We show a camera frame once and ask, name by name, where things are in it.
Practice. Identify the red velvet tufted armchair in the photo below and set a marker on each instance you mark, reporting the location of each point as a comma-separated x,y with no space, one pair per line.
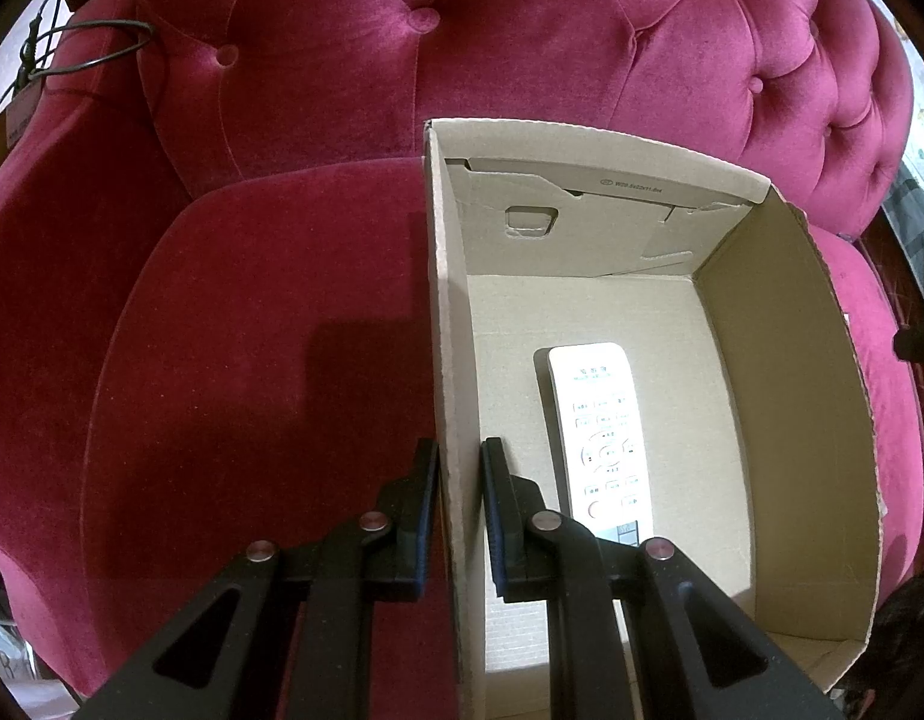
297,255

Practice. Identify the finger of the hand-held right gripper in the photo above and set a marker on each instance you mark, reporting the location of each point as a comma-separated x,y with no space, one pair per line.
919,343

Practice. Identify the dark cloth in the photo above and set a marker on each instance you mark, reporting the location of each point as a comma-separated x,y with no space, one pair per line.
908,645

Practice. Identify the white remote control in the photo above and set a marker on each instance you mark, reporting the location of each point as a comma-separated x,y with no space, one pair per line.
593,420

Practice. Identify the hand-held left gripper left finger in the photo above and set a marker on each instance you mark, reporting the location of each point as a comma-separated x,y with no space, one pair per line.
430,510

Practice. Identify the grey cloth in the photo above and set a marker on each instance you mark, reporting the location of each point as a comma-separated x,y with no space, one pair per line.
916,217

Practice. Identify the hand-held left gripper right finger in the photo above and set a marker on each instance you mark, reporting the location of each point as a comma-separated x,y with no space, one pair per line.
492,517

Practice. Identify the pink paper tag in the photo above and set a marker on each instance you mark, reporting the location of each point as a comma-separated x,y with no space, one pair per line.
23,112

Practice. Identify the cardboard box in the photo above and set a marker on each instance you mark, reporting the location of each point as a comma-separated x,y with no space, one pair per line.
777,405

